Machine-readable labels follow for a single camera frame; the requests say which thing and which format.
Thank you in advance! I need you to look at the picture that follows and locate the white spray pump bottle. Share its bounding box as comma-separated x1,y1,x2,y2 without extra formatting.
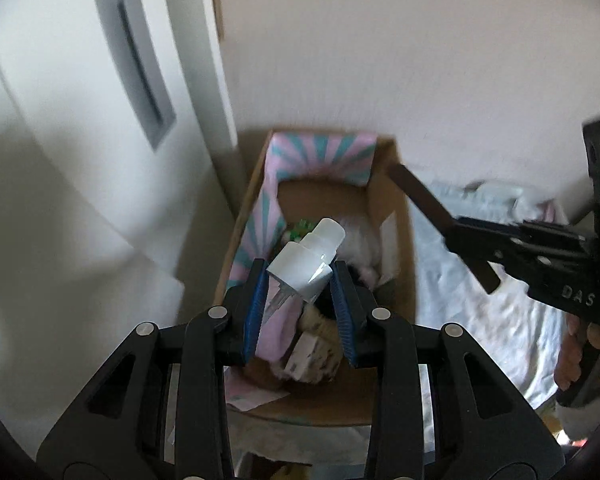
266,218,346,313

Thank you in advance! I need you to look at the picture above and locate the white floral small box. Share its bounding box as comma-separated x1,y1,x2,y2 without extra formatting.
283,333,342,385

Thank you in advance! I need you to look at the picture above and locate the green white toy figure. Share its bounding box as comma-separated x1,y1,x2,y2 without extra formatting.
287,219,315,242

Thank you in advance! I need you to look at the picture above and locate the pink fluffy wristband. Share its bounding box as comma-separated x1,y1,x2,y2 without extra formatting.
256,278,303,362

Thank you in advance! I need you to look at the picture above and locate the pink teal cardboard box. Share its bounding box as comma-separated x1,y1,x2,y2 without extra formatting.
213,131,416,427

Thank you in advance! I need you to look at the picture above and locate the brown stick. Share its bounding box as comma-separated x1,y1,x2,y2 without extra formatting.
387,164,501,294

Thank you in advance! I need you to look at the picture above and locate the person's right hand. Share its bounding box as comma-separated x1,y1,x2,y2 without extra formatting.
554,314,600,391

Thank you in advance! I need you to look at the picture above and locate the floral light blue cloth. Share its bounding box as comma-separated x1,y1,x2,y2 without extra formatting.
224,179,577,470

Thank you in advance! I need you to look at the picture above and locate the white tray lid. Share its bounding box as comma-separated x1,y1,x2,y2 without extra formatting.
466,180,568,226

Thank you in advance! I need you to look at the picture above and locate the white sliding door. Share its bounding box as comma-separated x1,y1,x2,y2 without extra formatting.
0,0,242,454

